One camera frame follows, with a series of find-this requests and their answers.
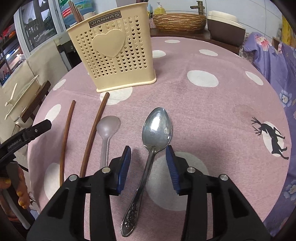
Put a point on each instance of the woven basin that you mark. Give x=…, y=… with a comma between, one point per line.
x=180, y=23

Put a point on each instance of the purple floral cloth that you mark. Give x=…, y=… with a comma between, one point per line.
x=289, y=92

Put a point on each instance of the white brown rice cooker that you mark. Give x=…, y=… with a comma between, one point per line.
x=222, y=30

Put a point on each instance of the yellow roll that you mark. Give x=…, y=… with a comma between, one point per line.
x=286, y=27

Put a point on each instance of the cream pot with lid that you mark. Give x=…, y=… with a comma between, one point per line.
x=23, y=97

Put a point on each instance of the sliding window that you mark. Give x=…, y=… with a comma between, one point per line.
x=34, y=23

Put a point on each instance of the yellow soap dispenser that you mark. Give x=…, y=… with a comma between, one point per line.
x=159, y=10

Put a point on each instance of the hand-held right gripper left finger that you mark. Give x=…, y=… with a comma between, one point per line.
x=123, y=169

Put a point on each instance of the brass faucet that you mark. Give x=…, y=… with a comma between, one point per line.
x=199, y=8

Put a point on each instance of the person's left hand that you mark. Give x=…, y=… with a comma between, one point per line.
x=22, y=185

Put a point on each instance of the engraved metal spoon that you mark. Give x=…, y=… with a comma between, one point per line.
x=157, y=129

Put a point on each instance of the grey plastic spoon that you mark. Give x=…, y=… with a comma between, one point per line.
x=108, y=126

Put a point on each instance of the cream plastic utensil holder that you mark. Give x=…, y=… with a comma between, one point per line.
x=120, y=69

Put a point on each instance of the pink polka dot tablecloth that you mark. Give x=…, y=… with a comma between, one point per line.
x=208, y=104

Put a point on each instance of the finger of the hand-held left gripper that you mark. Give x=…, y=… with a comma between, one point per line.
x=37, y=130

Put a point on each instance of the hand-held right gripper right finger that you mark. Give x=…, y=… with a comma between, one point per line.
x=173, y=169

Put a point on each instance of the dark wooden stool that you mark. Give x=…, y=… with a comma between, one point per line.
x=44, y=89

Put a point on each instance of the wooden box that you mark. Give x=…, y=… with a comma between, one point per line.
x=276, y=42

